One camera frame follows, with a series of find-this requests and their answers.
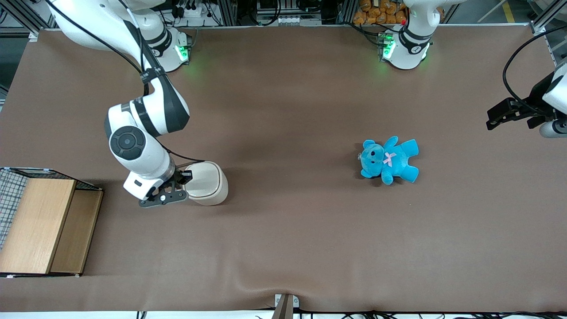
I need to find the orange plush toys pile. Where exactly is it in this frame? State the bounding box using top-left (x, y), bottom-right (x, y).
top-left (353, 0), bottom-right (409, 26)

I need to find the blue teddy bear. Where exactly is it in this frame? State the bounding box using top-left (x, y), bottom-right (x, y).
top-left (358, 136), bottom-right (419, 186)

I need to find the aluminium frame profile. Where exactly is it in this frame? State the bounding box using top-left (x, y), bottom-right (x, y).
top-left (0, 0), bottom-right (60, 41)
top-left (529, 0), bottom-right (567, 35)

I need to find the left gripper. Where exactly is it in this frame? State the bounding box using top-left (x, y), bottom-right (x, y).
top-left (486, 62), bottom-right (567, 130)

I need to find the brown table cloth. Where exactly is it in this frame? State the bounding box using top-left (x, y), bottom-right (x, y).
top-left (0, 24), bottom-right (567, 313)

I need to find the white trash can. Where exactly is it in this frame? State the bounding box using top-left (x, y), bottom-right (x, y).
top-left (182, 161), bottom-right (229, 206)

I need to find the brown wooden shelf board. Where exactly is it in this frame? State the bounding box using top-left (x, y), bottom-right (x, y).
top-left (50, 190), bottom-right (104, 274)

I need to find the white power strip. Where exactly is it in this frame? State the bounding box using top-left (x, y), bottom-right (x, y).
top-left (176, 4), bottom-right (214, 19)

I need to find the wooden shelf rack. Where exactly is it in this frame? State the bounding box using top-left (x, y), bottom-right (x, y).
top-left (0, 167), bottom-right (104, 278)

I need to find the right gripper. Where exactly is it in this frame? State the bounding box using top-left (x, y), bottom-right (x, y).
top-left (123, 165), bottom-right (194, 208)

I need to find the electronics control box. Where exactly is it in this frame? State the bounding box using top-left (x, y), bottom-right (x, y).
top-left (256, 0), bottom-right (322, 26)

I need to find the light wooden shelf board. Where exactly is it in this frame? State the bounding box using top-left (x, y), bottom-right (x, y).
top-left (0, 178), bottom-right (77, 274)

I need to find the grey camera stand post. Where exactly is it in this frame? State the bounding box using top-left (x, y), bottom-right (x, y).
top-left (271, 293), bottom-right (300, 319)

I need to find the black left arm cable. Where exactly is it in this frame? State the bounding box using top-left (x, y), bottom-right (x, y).
top-left (502, 26), bottom-right (567, 113)

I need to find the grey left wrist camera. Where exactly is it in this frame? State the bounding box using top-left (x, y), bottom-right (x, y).
top-left (539, 120), bottom-right (567, 139)

